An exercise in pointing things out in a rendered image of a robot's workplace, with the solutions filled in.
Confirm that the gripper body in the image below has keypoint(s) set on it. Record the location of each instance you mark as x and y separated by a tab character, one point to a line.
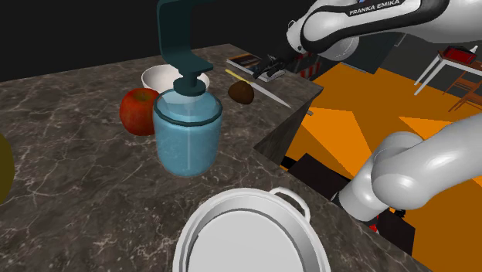
283	52

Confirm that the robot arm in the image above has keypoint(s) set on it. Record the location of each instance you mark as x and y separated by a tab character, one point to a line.
421	162

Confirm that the red white striped object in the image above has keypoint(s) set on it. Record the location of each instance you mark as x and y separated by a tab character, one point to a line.
310	68

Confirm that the dark covered book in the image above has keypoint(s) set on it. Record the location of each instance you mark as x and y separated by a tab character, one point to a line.
244	61

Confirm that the brown kiwi fruit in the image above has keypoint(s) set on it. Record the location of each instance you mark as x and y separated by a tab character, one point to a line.
241	93

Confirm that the white bowl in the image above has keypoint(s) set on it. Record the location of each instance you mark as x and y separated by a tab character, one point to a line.
158	77

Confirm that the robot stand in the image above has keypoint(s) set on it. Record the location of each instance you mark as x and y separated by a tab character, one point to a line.
320	175

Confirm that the blue soap dispenser bottle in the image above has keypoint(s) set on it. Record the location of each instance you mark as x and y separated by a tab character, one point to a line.
187	139

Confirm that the red apple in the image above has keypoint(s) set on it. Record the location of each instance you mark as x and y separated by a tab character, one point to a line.
137	113

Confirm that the white table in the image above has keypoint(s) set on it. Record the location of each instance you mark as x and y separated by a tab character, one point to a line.
457	56

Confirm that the brown wooden chair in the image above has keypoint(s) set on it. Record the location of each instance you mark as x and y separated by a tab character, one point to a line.
465	92

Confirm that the olive yellow round object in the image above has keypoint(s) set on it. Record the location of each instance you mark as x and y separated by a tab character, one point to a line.
5	169

